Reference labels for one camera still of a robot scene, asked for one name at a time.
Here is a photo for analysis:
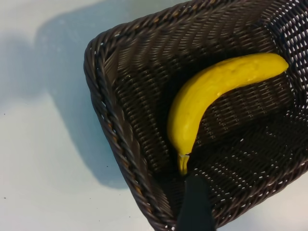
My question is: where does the yellow banana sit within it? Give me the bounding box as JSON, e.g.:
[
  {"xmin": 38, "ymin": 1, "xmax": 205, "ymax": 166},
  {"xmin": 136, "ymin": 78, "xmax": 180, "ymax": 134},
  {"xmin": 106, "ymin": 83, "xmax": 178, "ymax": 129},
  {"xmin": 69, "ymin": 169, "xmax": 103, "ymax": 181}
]
[{"xmin": 167, "ymin": 52, "xmax": 289, "ymax": 176}]

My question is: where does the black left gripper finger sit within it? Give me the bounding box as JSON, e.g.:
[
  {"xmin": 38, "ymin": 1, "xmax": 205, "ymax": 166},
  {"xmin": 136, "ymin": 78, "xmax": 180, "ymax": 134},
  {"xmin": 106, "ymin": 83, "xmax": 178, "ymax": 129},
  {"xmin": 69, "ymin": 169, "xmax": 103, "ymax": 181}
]
[{"xmin": 176, "ymin": 174, "xmax": 215, "ymax": 231}]

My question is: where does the dark brown wicker basket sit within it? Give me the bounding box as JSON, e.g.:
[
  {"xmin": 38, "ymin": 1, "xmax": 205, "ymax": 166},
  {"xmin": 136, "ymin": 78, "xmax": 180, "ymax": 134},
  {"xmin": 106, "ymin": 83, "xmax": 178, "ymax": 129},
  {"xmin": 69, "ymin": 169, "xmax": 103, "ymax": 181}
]
[{"xmin": 83, "ymin": 0, "xmax": 308, "ymax": 231}]

